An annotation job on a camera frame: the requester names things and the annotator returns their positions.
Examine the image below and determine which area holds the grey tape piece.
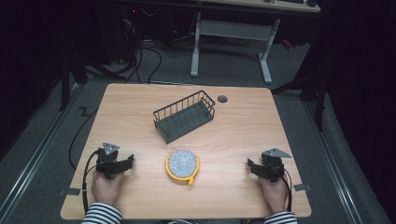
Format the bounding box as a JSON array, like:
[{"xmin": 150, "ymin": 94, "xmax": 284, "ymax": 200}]
[
  {"xmin": 58, "ymin": 187, "xmax": 81, "ymax": 197},
  {"xmin": 292, "ymin": 183, "xmax": 312, "ymax": 192}
]

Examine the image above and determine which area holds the black metal stand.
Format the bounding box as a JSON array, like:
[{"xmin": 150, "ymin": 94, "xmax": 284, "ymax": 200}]
[
  {"xmin": 58, "ymin": 52, "xmax": 90, "ymax": 112},
  {"xmin": 271, "ymin": 71, "xmax": 328, "ymax": 133}
]

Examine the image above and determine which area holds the person's left hand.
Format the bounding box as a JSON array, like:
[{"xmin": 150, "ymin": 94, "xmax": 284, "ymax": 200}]
[{"xmin": 91, "ymin": 169, "xmax": 126, "ymax": 207}]

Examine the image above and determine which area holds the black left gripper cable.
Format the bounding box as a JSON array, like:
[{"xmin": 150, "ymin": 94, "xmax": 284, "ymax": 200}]
[{"xmin": 80, "ymin": 148, "xmax": 101, "ymax": 216}]

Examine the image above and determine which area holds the metal floor rail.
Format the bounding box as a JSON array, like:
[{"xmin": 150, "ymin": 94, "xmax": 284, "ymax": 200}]
[
  {"xmin": 0, "ymin": 83, "xmax": 82, "ymax": 218},
  {"xmin": 303, "ymin": 101, "xmax": 365, "ymax": 224}
]

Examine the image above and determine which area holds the round yellow-rimmed speckled scrubber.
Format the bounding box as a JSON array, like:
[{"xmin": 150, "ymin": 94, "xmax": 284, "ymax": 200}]
[{"xmin": 164, "ymin": 148, "xmax": 201, "ymax": 187}]

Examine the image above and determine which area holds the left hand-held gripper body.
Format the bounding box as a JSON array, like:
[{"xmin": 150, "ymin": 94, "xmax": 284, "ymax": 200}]
[{"xmin": 95, "ymin": 142, "xmax": 126, "ymax": 180}]

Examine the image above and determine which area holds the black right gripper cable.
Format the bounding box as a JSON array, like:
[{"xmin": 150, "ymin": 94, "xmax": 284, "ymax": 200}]
[{"xmin": 271, "ymin": 161, "xmax": 293, "ymax": 213}]

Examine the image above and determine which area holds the black floor cable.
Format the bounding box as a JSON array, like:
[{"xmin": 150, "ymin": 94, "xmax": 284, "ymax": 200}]
[{"xmin": 67, "ymin": 105, "xmax": 99, "ymax": 172}]

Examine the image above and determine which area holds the bundle of black cables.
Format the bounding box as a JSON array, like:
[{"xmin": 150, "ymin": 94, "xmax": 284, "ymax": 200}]
[{"xmin": 120, "ymin": 18, "xmax": 163, "ymax": 85}]

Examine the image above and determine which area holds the desk with white legs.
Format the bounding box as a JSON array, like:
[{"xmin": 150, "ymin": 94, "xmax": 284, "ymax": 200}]
[{"xmin": 189, "ymin": 0, "xmax": 322, "ymax": 85}]

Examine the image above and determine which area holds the person's right hand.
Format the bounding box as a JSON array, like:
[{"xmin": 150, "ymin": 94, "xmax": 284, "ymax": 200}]
[{"xmin": 259, "ymin": 174, "xmax": 290, "ymax": 217}]

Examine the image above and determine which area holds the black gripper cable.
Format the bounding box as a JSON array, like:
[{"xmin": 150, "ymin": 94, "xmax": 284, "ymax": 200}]
[
  {"xmin": 80, "ymin": 148, "xmax": 101, "ymax": 216},
  {"xmin": 271, "ymin": 161, "xmax": 293, "ymax": 213}
]

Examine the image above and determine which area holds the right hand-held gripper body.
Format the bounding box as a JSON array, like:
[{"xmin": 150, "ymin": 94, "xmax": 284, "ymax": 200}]
[{"xmin": 261, "ymin": 147, "xmax": 293, "ymax": 184}]

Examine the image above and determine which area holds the dark grey wire basket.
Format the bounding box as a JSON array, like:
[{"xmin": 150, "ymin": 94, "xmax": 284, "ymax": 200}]
[{"xmin": 152, "ymin": 90, "xmax": 217, "ymax": 145}]

